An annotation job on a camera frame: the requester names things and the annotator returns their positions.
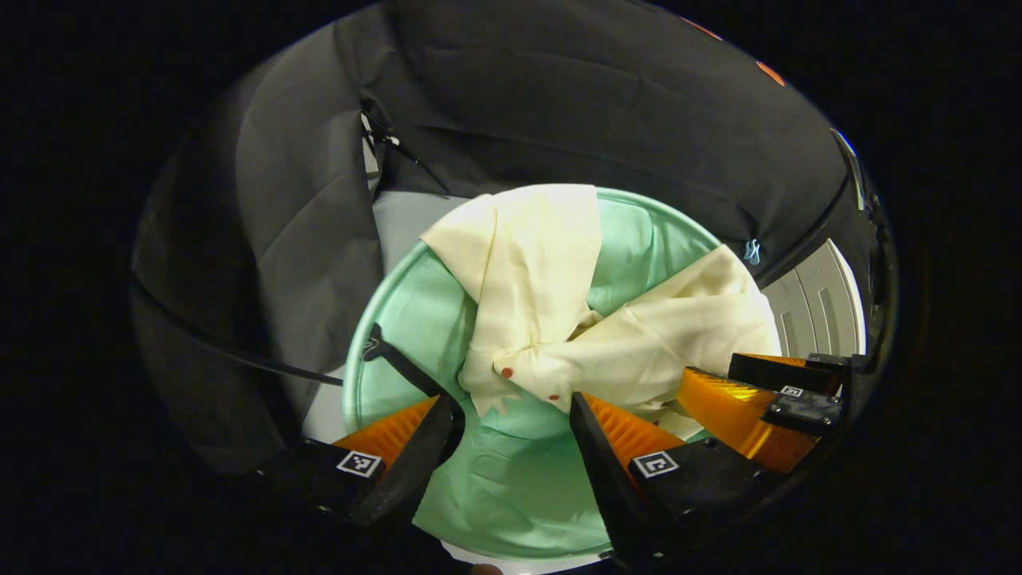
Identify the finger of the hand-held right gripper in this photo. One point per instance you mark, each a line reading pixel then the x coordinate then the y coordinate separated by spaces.
pixel 734 415
pixel 766 373

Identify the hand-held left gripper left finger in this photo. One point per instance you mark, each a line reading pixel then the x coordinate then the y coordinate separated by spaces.
pixel 415 463

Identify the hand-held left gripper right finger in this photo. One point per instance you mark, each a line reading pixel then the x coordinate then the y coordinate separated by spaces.
pixel 607 479

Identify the green laundry hamper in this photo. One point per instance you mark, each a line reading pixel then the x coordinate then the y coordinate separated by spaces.
pixel 511 487

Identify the cream button-up shirt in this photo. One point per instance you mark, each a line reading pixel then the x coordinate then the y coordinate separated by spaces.
pixel 543 263

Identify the grey ribbed platform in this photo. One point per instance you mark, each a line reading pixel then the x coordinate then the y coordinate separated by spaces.
pixel 814 303

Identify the black backdrop cloth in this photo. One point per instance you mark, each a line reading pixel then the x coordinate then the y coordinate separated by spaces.
pixel 559 96

